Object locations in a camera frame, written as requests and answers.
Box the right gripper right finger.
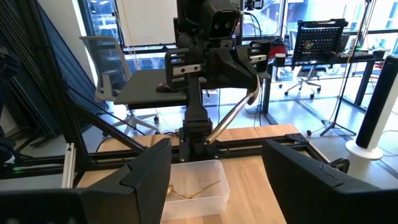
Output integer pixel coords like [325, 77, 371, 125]
[262, 139, 398, 224]

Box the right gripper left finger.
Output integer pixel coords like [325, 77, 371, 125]
[0, 138, 173, 224]

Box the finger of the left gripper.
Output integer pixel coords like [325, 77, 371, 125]
[206, 49, 249, 90]
[234, 46, 264, 91]

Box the long gold spoon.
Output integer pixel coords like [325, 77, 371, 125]
[185, 179, 221, 200]

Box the red box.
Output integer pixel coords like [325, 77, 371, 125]
[269, 43, 287, 58]

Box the grey desk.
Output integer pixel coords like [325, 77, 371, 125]
[113, 67, 272, 110]

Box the black office chair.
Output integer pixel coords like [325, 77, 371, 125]
[284, 65, 324, 100]

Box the grey office chair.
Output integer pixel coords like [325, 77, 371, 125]
[79, 35, 160, 135]

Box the black tripod stand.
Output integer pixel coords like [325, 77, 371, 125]
[306, 0, 379, 138]

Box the black pegboard rack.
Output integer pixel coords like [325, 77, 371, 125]
[292, 18, 349, 63]

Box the window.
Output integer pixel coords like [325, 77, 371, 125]
[77, 0, 398, 63]

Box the black pole with white base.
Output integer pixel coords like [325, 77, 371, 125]
[345, 55, 398, 161]

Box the black desk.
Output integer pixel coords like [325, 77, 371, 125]
[262, 51, 388, 114]

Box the clear plastic bin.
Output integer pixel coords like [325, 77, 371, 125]
[160, 159, 231, 222]

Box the black frame clamp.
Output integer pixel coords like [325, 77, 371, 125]
[328, 157, 351, 174]

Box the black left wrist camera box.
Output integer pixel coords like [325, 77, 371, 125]
[208, 9, 241, 40]

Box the white metal bracket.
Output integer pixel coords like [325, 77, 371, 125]
[61, 142, 76, 190]

